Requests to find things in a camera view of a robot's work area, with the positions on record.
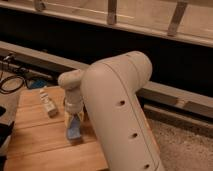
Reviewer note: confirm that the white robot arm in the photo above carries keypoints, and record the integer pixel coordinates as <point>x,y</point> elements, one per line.
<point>107,91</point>

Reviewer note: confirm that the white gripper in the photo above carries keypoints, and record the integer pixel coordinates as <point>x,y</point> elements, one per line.
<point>73,108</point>

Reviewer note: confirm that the dark object at left edge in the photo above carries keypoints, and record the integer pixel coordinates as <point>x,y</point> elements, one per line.
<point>5,133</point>

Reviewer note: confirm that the blue object on floor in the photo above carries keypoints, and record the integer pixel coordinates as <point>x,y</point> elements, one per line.
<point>39,83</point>

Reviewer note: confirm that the small white bottle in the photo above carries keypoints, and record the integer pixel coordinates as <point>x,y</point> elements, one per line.
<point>48,103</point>

